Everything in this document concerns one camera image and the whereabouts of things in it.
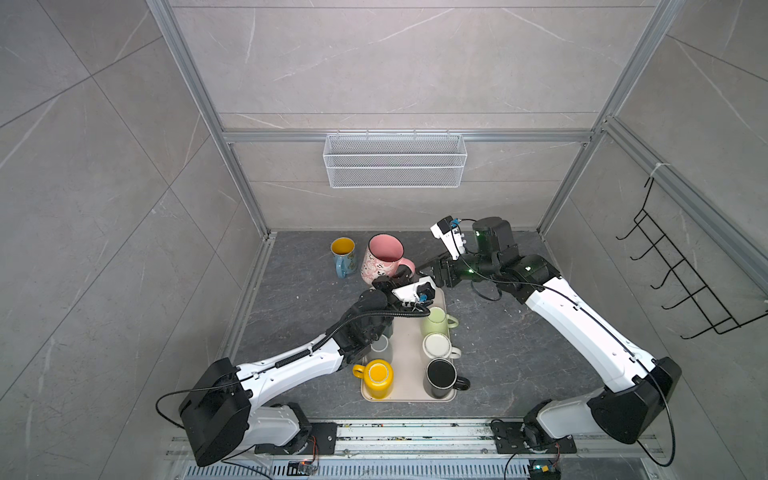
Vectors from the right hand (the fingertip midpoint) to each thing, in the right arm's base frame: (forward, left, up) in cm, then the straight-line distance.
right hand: (422, 264), depth 71 cm
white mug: (-11, -5, -23) cm, 26 cm away
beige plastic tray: (-8, +2, -29) cm, 30 cm away
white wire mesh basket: (+46, +5, 0) cm, 46 cm away
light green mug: (-5, -6, -21) cm, 22 cm away
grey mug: (-12, +11, -21) cm, 26 cm away
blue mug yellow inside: (+24, +24, -22) cm, 41 cm away
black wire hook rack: (-11, -59, +2) cm, 60 cm away
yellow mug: (-19, +12, -21) cm, 31 cm away
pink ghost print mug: (+4, +10, -1) cm, 11 cm away
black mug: (-20, -5, -22) cm, 30 cm away
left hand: (+2, +4, 0) cm, 4 cm away
